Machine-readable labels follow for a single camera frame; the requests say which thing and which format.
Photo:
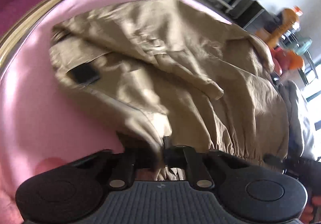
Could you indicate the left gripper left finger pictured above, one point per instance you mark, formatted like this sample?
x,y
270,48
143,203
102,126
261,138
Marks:
x,y
75,190

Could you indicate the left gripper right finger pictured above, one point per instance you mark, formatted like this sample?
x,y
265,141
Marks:
x,y
249,192

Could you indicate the khaki jacket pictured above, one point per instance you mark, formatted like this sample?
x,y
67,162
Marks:
x,y
161,71

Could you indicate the grey cloth pile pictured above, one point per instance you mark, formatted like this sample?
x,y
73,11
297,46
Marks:
x,y
303,139

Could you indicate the pink plush blanket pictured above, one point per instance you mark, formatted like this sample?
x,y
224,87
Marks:
x,y
40,128

